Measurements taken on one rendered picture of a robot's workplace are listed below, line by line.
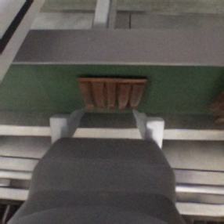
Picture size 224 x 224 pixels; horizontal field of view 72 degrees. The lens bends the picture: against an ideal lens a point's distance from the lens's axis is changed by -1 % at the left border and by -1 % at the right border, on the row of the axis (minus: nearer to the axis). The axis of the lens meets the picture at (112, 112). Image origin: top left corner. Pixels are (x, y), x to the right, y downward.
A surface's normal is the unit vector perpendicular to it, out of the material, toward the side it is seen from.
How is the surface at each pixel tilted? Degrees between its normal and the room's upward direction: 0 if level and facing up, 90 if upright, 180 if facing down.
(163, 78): 2
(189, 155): 90
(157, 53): 90
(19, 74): 2
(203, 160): 90
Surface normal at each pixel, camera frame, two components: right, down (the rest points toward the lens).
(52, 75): -0.03, 0.88
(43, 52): -0.02, -0.48
